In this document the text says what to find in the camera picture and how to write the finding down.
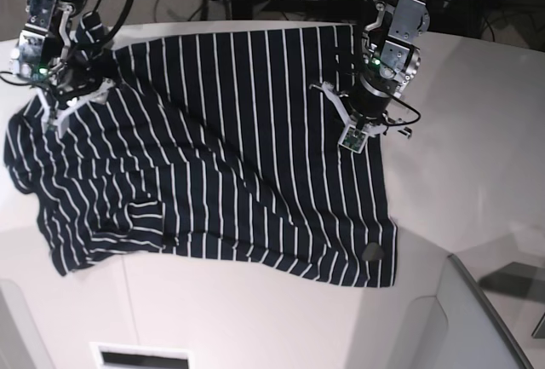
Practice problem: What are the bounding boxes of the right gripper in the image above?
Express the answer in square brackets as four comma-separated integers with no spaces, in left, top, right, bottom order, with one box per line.
[8,32,118,135]

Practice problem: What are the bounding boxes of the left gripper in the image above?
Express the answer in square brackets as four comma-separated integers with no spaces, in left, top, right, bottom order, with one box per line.
[310,40,422,154]

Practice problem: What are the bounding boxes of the navy white striped t-shirt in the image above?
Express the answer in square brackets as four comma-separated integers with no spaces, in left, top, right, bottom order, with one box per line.
[4,26,398,287]

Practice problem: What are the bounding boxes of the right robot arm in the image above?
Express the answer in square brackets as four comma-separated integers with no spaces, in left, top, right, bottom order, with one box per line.
[9,0,134,135]

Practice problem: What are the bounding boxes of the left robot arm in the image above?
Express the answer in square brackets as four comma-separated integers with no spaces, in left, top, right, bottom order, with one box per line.
[316,0,431,153]

